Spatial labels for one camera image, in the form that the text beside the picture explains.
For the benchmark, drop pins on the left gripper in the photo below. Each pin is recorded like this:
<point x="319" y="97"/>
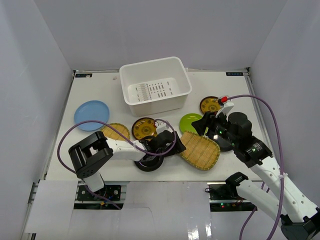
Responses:
<point x="175" y="143"/>

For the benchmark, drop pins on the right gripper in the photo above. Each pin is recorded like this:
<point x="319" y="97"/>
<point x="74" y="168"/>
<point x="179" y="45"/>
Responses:
<point x="209" y="120"/>

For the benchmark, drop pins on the yellow patterned plate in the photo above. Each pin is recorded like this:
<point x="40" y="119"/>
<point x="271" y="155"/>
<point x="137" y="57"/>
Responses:
<point x="144" y="127"/>
<point x="209" y="104"/>

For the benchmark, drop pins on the black plate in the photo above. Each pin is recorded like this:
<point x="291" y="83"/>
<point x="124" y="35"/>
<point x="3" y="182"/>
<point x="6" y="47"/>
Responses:
<point x="223" y="144"/>
<point x="149" y="163"/>

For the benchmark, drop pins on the large oval bamboo tray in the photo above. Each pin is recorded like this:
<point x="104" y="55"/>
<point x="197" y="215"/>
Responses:
<point x="201" y="152"/>

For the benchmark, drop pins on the round bamboo tray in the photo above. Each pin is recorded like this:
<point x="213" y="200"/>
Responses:
<point x="122" y="129"/>

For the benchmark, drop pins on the blue round plate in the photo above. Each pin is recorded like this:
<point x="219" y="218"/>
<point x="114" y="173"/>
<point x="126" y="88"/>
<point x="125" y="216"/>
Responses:
<point x="93" y="110"/>

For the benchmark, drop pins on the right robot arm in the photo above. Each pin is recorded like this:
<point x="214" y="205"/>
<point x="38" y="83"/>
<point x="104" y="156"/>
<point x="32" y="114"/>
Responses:
<point x="297" y="216"/>

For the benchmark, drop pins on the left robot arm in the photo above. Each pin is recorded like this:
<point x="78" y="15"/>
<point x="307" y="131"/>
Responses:
<point x="90" y="154"/>

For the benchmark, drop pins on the white plastic bin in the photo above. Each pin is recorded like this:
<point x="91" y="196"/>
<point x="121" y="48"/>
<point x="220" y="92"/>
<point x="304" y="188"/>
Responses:
<point x="155" y="86"/>

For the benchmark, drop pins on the green round plate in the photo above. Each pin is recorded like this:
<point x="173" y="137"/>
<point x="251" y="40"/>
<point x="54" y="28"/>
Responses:
<point x="185" y="123"/>

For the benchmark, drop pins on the right black corner label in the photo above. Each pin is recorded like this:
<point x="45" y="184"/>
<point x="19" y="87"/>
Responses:
<point x="234" y="74"/>

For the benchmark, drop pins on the black corner label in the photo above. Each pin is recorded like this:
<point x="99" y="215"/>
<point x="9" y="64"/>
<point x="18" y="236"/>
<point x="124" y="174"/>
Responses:
<point x="234" y="74"/>
<point x="83" y="75"/>

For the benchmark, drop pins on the left black corner label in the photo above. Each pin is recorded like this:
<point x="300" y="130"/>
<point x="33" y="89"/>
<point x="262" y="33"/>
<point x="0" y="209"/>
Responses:
<point x="83" y="75"/>

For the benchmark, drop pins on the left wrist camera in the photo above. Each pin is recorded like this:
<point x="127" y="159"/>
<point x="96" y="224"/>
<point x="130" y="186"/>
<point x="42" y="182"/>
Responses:
<point x="160" y="128"/>

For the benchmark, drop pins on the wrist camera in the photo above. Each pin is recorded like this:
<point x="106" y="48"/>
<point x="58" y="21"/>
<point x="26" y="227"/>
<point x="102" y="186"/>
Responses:
<point x="226" y="105"/>
<point x="160" y="128"/>

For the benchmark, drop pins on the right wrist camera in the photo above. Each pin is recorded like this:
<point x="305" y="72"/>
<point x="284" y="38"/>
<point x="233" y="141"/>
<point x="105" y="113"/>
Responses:
<point x="226" y="105"/>

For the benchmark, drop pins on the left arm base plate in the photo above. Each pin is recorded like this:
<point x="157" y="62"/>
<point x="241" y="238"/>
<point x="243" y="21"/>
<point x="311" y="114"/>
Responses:
<point x="111" y="192"/>

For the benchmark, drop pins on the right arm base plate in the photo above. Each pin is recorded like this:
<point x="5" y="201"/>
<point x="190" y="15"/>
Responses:
<point x="222" y="198"/>

